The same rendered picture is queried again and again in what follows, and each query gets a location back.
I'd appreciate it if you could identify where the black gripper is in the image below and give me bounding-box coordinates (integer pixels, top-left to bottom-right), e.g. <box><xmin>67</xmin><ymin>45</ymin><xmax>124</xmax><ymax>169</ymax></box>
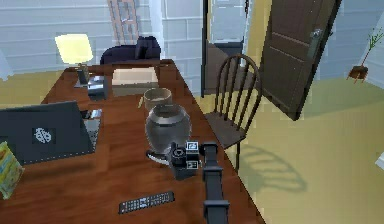
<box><xmin>145</xmin><ymin>142</ymin><xmax>196</xmax><ymax>182</ymax></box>

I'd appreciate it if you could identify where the grey round vase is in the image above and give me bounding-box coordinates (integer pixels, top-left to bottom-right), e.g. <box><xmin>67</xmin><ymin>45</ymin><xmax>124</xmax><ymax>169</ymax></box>
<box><xmin>144</xmin><ymin>103</ymin><xmax>192</xmax><ymax>156</ymax></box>

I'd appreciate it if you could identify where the black remote control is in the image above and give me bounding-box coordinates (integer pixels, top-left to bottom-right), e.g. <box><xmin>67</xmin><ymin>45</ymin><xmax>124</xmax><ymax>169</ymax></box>
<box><xmin>118</xmin><ymin>190</ymin><xmax>176</xmax><ymax>215</ymax></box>

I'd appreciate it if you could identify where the brown wooden table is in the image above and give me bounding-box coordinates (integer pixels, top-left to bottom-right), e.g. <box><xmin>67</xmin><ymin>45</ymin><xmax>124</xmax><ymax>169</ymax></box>
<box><xmin>0</xmin><ymin>58</ymin><xmax>268</xmax><ymax>224</ymax></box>

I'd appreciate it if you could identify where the tan bowl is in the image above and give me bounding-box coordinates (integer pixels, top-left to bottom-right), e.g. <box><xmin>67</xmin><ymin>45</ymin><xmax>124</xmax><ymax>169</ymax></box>
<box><xmin>142</xmin><ymin>87</ymin><xmax>174</xmax><ymax>111</ymax></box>

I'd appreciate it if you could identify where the dark wooden spindle chair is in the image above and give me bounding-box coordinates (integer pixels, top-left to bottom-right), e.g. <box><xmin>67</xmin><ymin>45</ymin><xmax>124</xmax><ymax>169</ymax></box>
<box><xmin>203</xmin><ymin>53</ymin><xmax>264</xmax><ymax>173</ymax></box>

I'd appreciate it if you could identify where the beige flat box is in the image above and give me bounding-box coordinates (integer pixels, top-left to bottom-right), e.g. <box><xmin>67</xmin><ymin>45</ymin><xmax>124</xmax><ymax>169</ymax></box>
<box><xmin>111</xmin><ymin>66</ymin><xmax>161</xmax><ymax>98</ymax></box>

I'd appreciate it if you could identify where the dark grey box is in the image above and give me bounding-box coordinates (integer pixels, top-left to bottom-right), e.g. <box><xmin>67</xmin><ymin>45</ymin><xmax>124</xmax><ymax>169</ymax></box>
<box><xmin>86</xmin><ymin>75</ymin><xmax>110</xmax><ymax>101</ymax></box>

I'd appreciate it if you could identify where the dark blue armchair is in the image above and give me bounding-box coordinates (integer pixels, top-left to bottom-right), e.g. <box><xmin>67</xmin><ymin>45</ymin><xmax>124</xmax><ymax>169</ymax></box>
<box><xmin>99</xmin><ymin>35</ymin><xmax>162</xmax><ymax>66</ymax></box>

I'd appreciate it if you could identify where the black laptop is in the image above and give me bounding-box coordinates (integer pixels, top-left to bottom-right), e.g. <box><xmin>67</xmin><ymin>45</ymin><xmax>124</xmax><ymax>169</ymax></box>
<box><xmin>0</xmin><ymin>100</ymin><xmax>103</xmax><ymax>166</ymax></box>

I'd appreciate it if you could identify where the yellow shade table lamp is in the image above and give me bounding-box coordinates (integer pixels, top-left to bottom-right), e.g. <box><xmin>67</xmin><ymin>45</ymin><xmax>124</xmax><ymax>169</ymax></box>
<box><xmin>54</xmin><ymin>32</ymin><xmax>95</xmax><ymax>86</ymax></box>

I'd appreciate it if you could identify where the green yellow book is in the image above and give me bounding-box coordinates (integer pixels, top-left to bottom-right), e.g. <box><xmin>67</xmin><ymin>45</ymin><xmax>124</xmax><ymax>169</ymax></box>
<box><xmin>0</xmin><ymin>140</ymin><xmax>25</xmax><ymax>201</ymax></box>

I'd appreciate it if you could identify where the dark brown room door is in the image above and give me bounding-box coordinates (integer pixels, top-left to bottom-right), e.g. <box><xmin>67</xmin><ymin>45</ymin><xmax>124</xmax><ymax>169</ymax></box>
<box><xmin>259</xmin><ymin>0</ymin><xmax>343</xmax><ymax>122</ymax></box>

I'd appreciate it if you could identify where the potted house plant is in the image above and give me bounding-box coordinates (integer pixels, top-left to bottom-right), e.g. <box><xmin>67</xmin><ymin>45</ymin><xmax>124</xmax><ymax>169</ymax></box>
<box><xmin>346</xmin><ymin>27</ymin><xmax>384</xmax><ymax>85</ymax></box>

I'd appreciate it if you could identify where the framed wall picture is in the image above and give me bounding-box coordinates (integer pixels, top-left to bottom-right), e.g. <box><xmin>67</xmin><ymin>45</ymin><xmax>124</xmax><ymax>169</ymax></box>
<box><xmin>106</xmin><ymin>0</ymin><xmax>141</xmax><ymax>46</ymax></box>

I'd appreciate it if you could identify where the grey door handle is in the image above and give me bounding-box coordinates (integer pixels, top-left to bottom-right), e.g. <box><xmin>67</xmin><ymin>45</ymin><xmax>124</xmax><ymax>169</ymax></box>
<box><xmin>308</xmin><ymin>27</ymin><xmax>324</xmax><ymax>61</ymax></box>

